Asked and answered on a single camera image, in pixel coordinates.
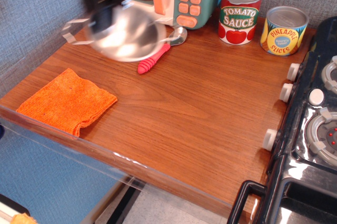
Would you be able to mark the white stove knob bottom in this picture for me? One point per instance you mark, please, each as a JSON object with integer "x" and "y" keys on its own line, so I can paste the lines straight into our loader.
{"x": 269, "y": 139}

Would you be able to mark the tomato sauce can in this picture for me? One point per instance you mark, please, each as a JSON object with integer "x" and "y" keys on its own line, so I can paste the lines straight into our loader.
{"x": 237, "y": 20}

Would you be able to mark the white stove knob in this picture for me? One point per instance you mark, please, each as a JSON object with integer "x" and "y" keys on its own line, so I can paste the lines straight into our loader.
{"x": 293, "y": 71}
{"x": 269, "y": 139}
{"x": 286, "y": 92}

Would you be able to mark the white stove knob middle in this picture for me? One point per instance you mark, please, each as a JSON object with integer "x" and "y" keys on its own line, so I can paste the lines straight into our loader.
{"x": 286, "y": 92}

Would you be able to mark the clear acrylic table guard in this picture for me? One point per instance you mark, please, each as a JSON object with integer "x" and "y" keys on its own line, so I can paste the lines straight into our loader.
{"x": 200, "y": 156}

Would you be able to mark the orange object bottom left corner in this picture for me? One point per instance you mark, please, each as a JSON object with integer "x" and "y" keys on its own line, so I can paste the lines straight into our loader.
{"x": 22, "y": 218}

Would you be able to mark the pineapple slices can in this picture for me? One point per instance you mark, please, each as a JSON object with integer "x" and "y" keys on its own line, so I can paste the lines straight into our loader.
{"x": 283, "y": 30}

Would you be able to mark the stainless steel bowl with handles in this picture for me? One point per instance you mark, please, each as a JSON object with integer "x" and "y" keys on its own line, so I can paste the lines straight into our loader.
{"x": 134, "y": 36}

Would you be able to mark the white stove knob top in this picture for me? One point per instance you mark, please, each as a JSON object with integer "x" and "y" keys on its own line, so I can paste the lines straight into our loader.
{"x": 293, "y": 71}

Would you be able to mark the black toy stove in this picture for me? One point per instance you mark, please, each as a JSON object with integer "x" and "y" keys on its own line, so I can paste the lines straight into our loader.
{"x": 301, "y": 174}

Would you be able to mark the orange knitted cloth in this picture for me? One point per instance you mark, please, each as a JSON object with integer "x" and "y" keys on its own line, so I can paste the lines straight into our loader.
{"x": 68, "y": 103}

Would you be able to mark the toy spoon with pink handle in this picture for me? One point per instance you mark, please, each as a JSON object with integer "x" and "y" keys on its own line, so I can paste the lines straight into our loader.
{"x": 177, "y": 37}

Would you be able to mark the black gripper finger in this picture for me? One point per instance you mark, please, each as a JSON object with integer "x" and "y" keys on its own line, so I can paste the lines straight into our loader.
{"x": 102, "y": 20}

